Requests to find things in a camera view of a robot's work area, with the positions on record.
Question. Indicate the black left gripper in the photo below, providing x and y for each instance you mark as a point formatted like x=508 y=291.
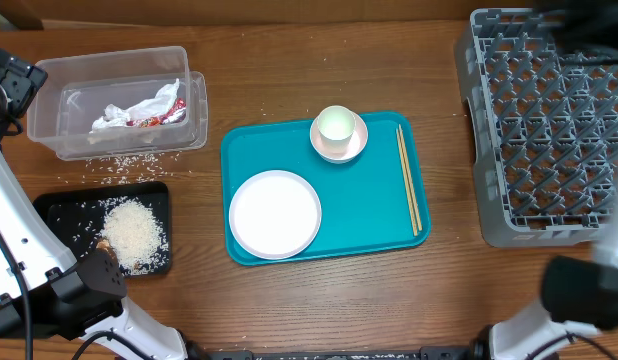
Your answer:
x=21 y=77

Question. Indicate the white tissue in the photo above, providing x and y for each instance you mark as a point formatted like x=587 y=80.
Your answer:
x=116 y=117

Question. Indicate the red snack wrapper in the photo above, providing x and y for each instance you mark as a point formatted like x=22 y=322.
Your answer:
x=176 y=114

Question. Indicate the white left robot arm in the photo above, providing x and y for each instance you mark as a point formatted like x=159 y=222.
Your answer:
x=44 y=289

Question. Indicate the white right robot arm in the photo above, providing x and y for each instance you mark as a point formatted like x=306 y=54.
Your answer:
x=578 y=299

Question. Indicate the grey dishwasher rack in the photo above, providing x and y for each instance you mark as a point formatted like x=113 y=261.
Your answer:
x=545 y=127

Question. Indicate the clear plastic bin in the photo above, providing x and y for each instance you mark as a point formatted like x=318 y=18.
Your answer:
x=79 y=88

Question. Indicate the black tray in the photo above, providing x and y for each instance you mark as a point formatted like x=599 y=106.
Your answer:
x=77 y=217

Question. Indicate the brown food scrap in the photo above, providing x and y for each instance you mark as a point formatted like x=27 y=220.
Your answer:
x=103 y=244

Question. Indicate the pile of rice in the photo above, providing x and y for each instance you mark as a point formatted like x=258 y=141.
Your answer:
x=137 y=238

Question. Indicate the large white plate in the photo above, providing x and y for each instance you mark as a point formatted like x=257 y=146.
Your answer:
x=275 y=215

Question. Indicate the white cup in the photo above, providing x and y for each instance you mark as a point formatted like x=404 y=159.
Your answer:
x=336 y=125

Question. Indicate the pink saucer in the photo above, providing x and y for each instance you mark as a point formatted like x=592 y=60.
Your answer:
x=356 y=144

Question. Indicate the teal plastic tray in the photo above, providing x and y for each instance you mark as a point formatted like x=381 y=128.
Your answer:
x=364 y=203

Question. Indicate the wooden chopstick left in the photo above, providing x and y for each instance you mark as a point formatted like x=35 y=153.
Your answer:
x=412 y=203

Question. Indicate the wooden chopstick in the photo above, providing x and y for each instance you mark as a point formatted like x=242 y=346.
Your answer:
x=412 y=203
x=420 y=222

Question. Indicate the wooden chopstick right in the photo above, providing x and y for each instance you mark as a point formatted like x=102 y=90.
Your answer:
x=420 y=222

